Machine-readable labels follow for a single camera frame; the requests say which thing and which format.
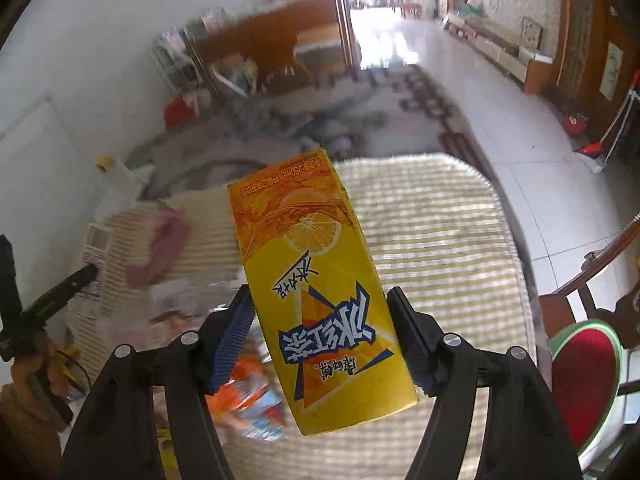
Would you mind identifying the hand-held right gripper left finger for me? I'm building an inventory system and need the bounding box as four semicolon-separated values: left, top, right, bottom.
59;284;258;480

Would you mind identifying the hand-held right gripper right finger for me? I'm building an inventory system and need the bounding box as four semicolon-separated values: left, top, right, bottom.
386;286;583;480

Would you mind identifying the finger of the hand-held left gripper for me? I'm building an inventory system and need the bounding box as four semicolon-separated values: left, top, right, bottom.
21;262;99;328
0;233;24;319

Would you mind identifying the orange snack wrapper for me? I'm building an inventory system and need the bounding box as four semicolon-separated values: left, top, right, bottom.
207;330;291;441

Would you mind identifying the grey printed paper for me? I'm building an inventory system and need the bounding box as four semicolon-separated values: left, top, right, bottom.
150;272;246;331

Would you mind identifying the yellow drink carton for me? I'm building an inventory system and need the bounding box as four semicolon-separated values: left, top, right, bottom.
227;147;420;436

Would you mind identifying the red bin with green rim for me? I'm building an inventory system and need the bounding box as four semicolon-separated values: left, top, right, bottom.
547;319;623;476

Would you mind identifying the person's left forearm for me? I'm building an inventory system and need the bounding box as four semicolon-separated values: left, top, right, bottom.
0;382;68;480

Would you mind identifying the person's left hand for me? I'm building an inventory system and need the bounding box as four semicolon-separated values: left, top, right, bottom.
11;340;88;403

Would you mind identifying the white remote control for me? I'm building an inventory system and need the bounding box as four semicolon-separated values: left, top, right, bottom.
69;224;115;322

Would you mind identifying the yellow striped cloth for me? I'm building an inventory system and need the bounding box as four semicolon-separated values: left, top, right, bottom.
67;152;538;480

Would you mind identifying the pink wrapper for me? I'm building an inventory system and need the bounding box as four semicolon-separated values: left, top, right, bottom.
124;209;191;288

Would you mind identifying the yellow printed packet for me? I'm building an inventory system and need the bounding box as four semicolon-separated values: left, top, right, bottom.
155;427;182;480

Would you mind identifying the white bottle with yellow cap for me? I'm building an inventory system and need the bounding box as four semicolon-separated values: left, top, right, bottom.
92;154;146;211

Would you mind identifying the red bag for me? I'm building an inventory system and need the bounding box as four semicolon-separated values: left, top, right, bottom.
164;95;198;131

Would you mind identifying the red dustpan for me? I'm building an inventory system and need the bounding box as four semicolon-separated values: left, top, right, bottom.
575;140;608;173

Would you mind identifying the white book rack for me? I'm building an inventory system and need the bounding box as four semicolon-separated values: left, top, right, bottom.
150;7;236;96

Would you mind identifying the low wooden media cabinet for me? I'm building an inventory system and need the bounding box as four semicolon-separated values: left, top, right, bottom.
442;10;556;93

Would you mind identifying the small scroll painting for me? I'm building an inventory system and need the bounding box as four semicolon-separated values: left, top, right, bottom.
600;42;621;101

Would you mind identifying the white-handled broom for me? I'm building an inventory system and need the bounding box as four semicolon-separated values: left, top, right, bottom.
597;67;640;161

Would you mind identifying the geometric picture frame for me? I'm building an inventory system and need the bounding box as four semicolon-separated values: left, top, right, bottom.
520;16;543;48

